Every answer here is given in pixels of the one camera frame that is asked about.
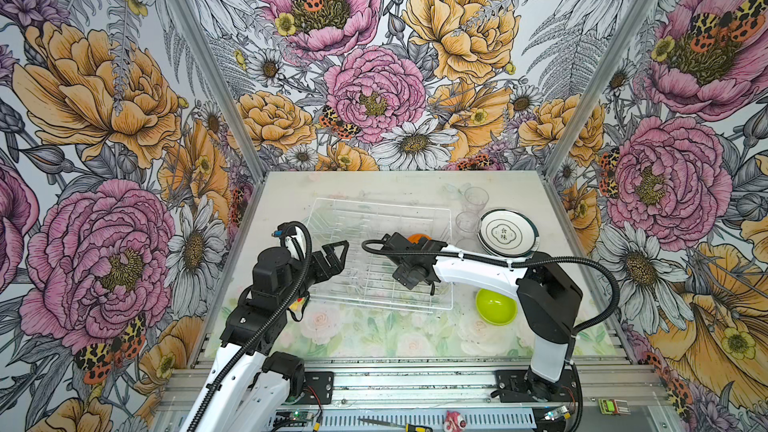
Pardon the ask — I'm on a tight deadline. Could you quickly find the green circuit board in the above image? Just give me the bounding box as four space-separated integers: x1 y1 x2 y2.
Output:
272 410 319 428

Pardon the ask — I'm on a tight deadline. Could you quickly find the yellow handled screwdriver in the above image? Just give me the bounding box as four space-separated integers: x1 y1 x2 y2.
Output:
359 418 433 432

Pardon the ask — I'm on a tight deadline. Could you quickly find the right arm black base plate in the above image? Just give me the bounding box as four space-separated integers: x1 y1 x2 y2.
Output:
490 369 580 403

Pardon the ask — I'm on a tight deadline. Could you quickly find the green rimmed white plate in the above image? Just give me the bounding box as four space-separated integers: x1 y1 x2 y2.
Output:
478 208 540 258

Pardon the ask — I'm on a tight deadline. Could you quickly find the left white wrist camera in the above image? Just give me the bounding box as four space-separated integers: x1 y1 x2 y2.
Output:
273 223 306 261

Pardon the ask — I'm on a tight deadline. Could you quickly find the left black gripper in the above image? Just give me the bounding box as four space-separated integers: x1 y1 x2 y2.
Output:
279 242 349 307

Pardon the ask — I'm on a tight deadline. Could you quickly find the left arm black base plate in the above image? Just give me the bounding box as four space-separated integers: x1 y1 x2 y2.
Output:
286 371 335 406

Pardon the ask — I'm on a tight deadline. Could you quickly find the orange plastic bowl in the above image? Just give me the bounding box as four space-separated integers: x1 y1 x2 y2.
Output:
408 234 430 244

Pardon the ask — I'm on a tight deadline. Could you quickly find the colourful smiling flower toy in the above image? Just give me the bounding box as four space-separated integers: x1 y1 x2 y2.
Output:
289 292 311 313

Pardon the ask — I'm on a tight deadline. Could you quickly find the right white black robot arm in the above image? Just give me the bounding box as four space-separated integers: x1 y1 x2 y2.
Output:
361 233 620 402

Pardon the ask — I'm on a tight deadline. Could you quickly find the red white small object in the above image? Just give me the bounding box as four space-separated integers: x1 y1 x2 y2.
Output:
443 411 467 432

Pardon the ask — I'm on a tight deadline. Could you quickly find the aluminium frame rail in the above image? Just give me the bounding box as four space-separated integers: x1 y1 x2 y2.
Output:
157 359 668 412

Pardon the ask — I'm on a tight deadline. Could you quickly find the small green display module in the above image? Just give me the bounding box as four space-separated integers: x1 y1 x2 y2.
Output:
599 399 631 416

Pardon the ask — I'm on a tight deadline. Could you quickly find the lime green plastic bowl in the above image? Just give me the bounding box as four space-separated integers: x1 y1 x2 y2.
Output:
475 289 518 326

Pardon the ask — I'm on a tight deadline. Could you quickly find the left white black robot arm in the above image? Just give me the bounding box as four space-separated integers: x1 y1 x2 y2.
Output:
180 221 350 431

